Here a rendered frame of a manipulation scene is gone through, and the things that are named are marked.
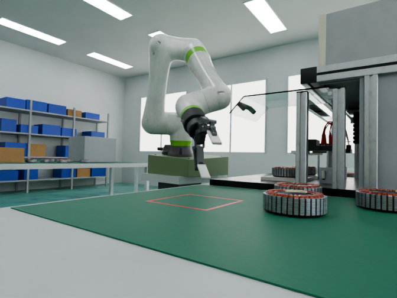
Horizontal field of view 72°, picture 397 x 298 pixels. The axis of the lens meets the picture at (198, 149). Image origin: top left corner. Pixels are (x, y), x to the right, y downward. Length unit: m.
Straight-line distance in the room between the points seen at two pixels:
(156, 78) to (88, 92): 7.05
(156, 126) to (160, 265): 1.27
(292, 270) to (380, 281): 0.07
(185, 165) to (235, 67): 5.57
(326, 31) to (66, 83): 7.50
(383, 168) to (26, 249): 0.77
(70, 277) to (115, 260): 0.05
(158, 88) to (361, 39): 0.91
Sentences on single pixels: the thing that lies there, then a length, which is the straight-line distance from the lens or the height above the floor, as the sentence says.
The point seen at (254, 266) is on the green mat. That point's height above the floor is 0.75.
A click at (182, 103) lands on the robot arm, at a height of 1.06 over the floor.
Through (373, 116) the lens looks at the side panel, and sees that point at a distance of 0.83.
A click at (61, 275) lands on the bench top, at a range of 0.27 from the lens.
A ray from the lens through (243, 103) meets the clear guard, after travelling 1.01.
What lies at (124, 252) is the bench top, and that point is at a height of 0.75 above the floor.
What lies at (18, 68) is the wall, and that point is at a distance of 7.67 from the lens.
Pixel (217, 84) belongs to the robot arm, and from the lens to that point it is 1.12.
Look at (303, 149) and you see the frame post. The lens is 0.86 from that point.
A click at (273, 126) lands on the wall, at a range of 6.15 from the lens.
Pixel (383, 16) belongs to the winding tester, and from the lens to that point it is 1.03.
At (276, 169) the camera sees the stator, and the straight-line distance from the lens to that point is 1.05.
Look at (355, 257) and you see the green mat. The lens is 0.34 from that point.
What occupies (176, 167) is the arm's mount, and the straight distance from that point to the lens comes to 1.44.
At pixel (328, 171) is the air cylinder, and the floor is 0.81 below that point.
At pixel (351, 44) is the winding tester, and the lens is 1.01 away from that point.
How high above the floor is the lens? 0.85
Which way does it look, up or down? 2 degrees up
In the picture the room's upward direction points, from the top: 1 degrees clockwise
